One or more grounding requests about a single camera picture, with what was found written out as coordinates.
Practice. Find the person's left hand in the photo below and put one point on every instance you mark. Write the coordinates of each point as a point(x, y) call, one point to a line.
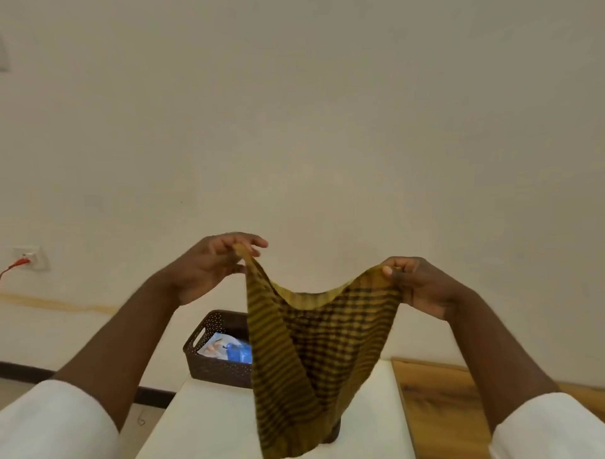
point(208, 265)

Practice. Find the person's right hand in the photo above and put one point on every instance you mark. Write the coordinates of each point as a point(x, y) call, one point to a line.
point(425, 286)

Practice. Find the yellow checked cloth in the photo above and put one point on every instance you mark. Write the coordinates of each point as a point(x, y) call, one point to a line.
point(312, 350)

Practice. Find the black leather shoe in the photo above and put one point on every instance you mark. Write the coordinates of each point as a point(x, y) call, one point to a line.
point(333, 432)

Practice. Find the person's right forearm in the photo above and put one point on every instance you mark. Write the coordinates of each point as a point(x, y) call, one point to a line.
point(496, 364)

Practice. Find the person's left forearm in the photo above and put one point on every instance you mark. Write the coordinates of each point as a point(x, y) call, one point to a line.
point(123, 350)

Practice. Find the person's white shirt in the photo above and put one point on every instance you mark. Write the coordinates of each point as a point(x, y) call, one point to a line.
point(52, 421)

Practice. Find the blue and white plastic packet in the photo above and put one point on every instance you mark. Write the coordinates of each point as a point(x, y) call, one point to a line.
point(234, 352)

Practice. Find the brown perforated plastic basket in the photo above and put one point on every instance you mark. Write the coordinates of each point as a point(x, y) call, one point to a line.
point(217, 373)

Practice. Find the wooden board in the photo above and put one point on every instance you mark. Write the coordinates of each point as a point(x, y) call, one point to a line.
point(454, 406)

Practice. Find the white wall socket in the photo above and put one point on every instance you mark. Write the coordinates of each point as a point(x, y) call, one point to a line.
point(35, 257)

